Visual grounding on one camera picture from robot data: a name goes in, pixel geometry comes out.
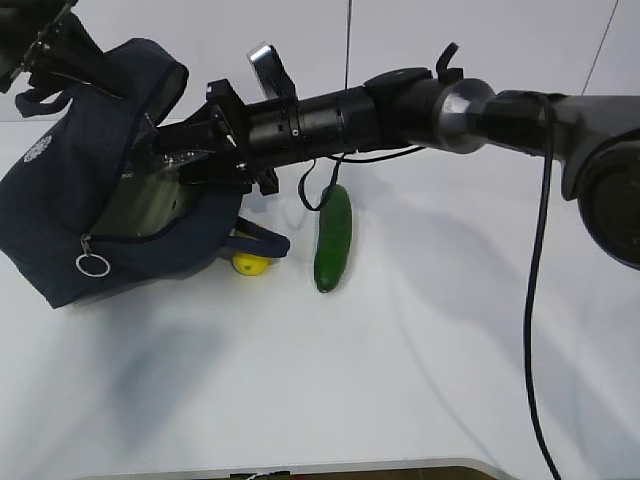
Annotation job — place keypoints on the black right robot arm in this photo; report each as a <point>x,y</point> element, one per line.
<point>594,138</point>

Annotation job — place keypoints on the dark navy lunch bag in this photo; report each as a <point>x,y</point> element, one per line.
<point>56,192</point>

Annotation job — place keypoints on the green lidded glass container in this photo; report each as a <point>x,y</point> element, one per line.
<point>143,205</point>

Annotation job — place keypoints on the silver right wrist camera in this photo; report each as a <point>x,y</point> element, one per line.
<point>270,72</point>

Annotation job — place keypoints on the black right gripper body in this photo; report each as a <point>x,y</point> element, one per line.
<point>281,132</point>

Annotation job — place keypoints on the green cucumber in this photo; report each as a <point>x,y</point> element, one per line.
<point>334,240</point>

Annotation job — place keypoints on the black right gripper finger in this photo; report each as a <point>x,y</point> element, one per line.
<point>201,136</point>
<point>219,175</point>

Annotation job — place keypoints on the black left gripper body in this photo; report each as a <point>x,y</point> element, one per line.
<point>45,38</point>

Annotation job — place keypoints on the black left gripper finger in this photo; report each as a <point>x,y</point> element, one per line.
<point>95,70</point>

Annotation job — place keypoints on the yellow lemon toy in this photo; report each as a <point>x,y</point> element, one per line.
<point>250,265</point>

